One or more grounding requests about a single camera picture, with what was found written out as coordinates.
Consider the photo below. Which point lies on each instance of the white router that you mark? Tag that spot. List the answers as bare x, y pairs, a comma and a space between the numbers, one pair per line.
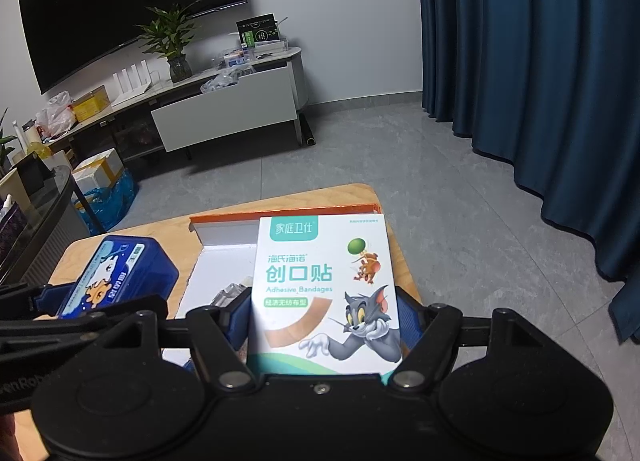
130, 86

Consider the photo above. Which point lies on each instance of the orange white cardboard box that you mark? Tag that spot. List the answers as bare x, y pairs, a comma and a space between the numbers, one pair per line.
225, 261

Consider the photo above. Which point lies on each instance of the blue plastic bag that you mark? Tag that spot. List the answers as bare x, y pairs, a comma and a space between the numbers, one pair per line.
107, 203

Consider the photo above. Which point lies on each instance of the round black coffee table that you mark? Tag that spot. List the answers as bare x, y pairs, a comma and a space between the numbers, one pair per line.
42, 233

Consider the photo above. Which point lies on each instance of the white green bandage box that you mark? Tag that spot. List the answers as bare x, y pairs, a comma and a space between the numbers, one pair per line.
320, 281

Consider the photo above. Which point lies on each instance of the yellow cardboard box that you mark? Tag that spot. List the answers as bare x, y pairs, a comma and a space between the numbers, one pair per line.
90, 105

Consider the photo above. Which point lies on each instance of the clear plastic boxes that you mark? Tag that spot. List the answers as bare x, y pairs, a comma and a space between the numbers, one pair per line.
235, 58

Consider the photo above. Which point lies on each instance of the leafy green potted plant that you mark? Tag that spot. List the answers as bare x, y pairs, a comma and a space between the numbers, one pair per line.
5, 141

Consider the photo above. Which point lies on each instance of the white tv cabinet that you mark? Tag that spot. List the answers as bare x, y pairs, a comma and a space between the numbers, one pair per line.
225, 111

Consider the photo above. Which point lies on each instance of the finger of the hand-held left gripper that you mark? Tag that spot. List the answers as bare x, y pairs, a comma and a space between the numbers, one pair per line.
90, 318
47, 298

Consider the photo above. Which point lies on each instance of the white red plastic bag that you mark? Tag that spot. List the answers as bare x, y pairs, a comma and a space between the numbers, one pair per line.
56, 115

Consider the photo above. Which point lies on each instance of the blue curtain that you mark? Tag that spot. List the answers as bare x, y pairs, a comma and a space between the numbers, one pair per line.
525, 66

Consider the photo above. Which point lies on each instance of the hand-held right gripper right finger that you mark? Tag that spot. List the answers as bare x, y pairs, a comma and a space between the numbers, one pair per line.
412, 322

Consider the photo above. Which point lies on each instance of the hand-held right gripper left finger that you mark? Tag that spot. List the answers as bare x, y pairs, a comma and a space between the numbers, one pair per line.
240, 321

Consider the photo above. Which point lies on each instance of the clear plastic bag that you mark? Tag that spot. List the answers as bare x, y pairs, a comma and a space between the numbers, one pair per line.
222, 81

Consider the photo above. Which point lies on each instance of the black television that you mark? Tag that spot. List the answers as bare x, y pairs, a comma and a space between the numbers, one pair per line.
125, 1

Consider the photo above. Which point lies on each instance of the blue cartoon box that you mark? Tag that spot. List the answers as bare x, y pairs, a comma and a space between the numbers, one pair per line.
120, 271

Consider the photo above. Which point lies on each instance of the bamboo plant in glass vase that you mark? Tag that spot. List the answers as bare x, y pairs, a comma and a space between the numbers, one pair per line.
170, 31

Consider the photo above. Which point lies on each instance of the white yellow carton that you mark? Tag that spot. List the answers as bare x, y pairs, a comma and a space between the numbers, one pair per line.
97, 168

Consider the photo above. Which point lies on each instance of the black green box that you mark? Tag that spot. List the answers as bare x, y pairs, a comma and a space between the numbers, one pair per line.
257, 31

